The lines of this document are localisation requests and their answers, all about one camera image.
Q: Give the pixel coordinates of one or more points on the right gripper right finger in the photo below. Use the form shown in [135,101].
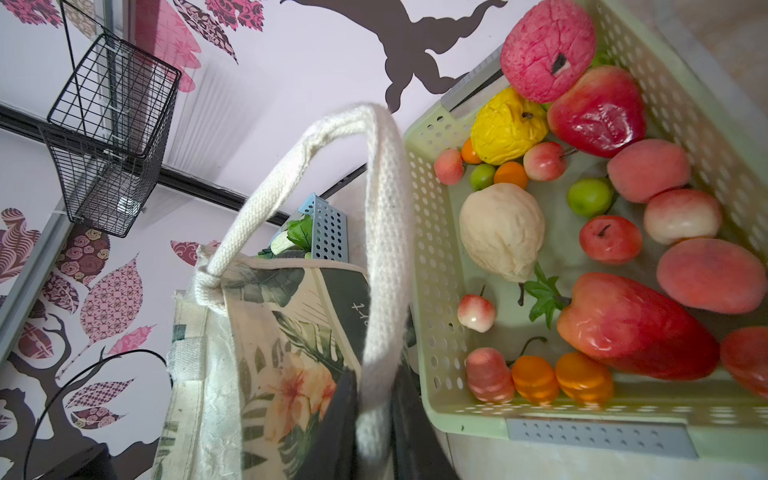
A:
[418,454]

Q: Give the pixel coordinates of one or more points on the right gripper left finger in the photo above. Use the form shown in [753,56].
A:
[332,452]

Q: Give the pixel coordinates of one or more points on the cream canvas grocery bag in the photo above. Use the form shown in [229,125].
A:
[267,340]

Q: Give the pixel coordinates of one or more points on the blue plastic vegetable basket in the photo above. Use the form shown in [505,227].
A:
[330,233]

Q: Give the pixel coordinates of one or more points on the green lettuce leaf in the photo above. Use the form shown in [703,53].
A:
[293,242]

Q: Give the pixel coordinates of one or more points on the large red mango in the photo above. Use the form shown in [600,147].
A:
[632,328]

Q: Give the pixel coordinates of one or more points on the beige cauliflower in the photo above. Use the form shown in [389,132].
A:
[502,229]

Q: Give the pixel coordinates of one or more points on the small red apple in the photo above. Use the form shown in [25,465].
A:
[611,240]

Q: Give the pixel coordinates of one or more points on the green plastic fruit basket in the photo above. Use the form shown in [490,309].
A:
[458,307]

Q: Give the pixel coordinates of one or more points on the small green apple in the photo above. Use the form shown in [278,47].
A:
[590,197]

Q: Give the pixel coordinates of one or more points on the yellow crinkled quince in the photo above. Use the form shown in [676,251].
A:
[507,127]

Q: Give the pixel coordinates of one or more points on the pink peach right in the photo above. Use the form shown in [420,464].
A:
[714,275]

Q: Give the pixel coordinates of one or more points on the pink peach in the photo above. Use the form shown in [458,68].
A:
[714,275]
[647,168]

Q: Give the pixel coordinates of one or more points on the red bell pepper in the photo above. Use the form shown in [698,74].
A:
[601,114]

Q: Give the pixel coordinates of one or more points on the pink dragon fruit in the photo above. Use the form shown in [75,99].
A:
[548,50]

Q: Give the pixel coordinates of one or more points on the aluminium rail bar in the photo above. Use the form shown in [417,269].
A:
[24,292]

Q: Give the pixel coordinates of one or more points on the black wire wall basket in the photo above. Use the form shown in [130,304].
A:
[108,129]

